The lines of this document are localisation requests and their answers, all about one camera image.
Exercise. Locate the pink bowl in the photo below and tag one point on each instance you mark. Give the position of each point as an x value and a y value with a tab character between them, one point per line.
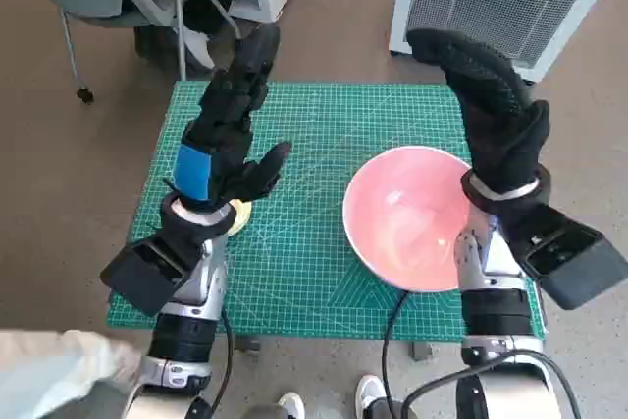
402	203

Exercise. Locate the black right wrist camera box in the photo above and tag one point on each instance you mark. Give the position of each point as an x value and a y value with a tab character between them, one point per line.
579	267

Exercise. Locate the large white mesh cabinet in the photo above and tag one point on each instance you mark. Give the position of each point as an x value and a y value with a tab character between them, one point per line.
490	2

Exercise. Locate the grey table leg bracket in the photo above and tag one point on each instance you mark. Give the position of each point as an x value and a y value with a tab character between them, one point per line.
246	343
421	350

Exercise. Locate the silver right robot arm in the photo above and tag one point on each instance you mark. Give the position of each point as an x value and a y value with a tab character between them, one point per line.
495	311

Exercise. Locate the black left hand blue tape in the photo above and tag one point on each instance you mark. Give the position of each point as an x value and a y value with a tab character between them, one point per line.
230	144

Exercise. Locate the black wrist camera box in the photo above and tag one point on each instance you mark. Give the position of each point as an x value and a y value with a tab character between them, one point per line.
579	267
142	272

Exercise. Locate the golden bread roll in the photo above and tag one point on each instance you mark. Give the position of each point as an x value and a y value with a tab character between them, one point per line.
241	217

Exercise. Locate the green cutting mat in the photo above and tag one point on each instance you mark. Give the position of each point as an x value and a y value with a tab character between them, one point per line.
304	252

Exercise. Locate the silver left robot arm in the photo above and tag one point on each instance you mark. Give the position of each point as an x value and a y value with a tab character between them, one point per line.
193	291

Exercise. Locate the black gloved right hand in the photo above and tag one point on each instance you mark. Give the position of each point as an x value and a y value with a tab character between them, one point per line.
495	115

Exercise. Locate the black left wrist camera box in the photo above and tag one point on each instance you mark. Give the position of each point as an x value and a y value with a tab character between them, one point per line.
142	272

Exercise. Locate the white robot torso shell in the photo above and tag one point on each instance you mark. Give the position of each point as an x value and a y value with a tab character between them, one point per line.
49	375

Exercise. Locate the white shoe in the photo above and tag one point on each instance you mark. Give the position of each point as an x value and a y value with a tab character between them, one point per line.
369	392
290	405

